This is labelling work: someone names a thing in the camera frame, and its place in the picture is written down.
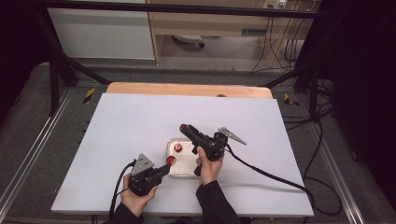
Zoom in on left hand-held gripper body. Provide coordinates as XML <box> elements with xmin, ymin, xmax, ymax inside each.
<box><xmin>127</xmin><ymin>153</ymin><xmax>163</xmax><ymax>197</ymax></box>

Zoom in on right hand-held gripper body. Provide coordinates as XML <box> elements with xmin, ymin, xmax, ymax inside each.
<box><xmin>190</xmin><ymin>126</ymin><xmax>248</xmax><ymax>177</ymax></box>

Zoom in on square metal tray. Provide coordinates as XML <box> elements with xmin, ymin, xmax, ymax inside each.
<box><xmin>164</xmin><ymin>137</ymin><xmax>210</xmax><ymax>178</ymax></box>

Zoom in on person's right hand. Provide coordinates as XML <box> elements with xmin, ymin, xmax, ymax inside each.
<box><xmin>195</xmin><ymin>146</ymin><xmax>224</xmax><ymax>187</ymax></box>

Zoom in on person's left hand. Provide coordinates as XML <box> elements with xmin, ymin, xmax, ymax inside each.
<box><xmin>120</xmin><ymin>173</ymin><xmax>159</xmax><ymax>218</ymax></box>

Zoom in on wooden table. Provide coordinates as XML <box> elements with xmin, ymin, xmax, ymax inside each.
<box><xmin>106</xmin><ymin>81</ymin><xmax>274</xmax><ymax>100</ymax></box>

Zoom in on yellow black floor tape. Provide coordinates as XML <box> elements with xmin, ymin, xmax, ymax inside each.
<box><xmin>283</xmin><ymin>92</ymin><xmax>301</xmax><ymax>107</ymax></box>

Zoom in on office chair base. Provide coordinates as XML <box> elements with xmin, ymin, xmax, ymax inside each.
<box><xmin>172</xmin><ymin>34</ymin><xmax>206</xmax><ymax>49</ymax></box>

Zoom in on light wooden desk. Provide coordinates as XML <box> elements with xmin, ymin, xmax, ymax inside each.
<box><xmin>145</xmin><ymin>0</ymin><xmax>323</xmax><ymax>67</ymax></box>

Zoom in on white cabinet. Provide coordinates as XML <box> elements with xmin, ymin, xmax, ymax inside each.
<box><xmin>47</xmin><ymin>0</ymin><xmax>156</xmax><ymax>61</ymax></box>

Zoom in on white power strip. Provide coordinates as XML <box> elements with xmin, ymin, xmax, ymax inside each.
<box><xmin>262</xmin><ymin>0</ymin><xmax>288</xmax><ymax>10</ymax></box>

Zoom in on black curtain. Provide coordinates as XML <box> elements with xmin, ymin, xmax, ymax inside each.
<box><xmin>0</xmin><ymin>0</ymin><xmax>52</xmax><ymax>120</ymax></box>
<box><xmin>303</xmin><ymin>0</ymin><xmax>396</xmax><ymax>214</ymax></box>

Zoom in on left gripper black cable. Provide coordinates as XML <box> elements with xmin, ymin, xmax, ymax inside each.
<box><xmin>108</xmin><ymin>160</ymin><xmax>138</xmax><ymax>221</ymax></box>

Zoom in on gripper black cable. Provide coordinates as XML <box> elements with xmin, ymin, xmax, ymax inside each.
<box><xmin>108</xmin><ymin>160</ymin><xmax>138</xmax><ymax>221</ymax></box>
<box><xmin>223</xmin><ymin>143</ymin><xmax>344</xmax><ymax>217</ymax></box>

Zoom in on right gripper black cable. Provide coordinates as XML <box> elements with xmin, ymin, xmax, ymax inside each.
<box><xmin>223</xmin><ymin>143</ymin><xmax>344</xmax><ymax>217</ymax></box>

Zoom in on aluminium floor rail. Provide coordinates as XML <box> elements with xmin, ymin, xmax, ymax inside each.
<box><xmin>0</xmin><ymin>88</ymin><xmax>75</xmax><ymax>213</ymax></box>
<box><xmin>306</xmin><ymin>120</ymin><xmax>366</xmax><ymax>224</ymax></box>

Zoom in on black floor cables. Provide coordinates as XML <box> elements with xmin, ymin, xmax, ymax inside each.
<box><xmin>281</xmin><ymin>78</ymin><xmax>337</xmax><ymax>178</ymax></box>

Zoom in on hanging desk cables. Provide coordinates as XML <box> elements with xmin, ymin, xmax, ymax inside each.
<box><xmin>248</xmin><ymin>0</ymin><xmax>309</xmax><ymax>74</ymax></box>

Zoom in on black metal frame post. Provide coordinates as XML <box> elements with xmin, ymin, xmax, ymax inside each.
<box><xmin>263</xmin><ymin>60</ymin><xmax>321</xmax><ymax>121</ymax></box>
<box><xmin>32</xmin><ymin>10</ymin><xmax>112</xmax><ymax>117</ymax></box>

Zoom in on black metal frame bar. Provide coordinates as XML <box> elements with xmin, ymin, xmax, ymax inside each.
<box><xmin>31</xmin><ymin>0</ymin><xmax>326</xmax><ymax>20</ymax></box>

